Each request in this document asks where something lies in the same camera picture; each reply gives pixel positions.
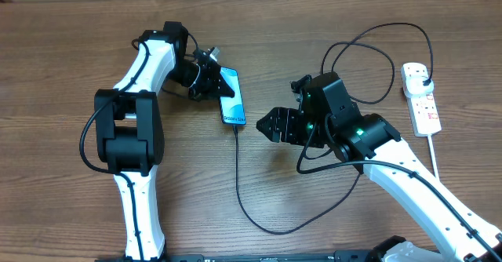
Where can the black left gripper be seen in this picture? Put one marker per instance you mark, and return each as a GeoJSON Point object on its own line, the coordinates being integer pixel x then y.
{"type": "Point", "coordinates": [212, 85]}

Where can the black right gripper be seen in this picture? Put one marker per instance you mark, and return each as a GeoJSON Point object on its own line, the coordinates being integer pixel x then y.
{"type": "Point", "coordinates": [282, 125]}

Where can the Samsung Galaxy smartphone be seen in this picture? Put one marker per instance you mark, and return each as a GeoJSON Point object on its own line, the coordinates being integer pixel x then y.
{"type": "Point", "coordinates": [232, 108]}

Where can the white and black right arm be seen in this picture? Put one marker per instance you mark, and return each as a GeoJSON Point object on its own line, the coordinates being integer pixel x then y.
{"type": "Point", "coordinates": [327, 117]}

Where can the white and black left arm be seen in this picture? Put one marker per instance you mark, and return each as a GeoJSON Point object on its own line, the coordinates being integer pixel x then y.
{"type": "Point", "coordinates": [129, 132]}

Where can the white charger plug adapter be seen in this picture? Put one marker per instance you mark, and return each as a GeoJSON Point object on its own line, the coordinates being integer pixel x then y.
{"type": "Point", "coordinates": [417, 86]}

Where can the white power strip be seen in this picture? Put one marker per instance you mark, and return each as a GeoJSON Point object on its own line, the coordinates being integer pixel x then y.
{"type": "Point", "coordinates": [423, 110]}

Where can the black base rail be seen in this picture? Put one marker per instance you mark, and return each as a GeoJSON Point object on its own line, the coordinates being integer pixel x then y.
{"type": "Point", "coordinates": [375, 254]}

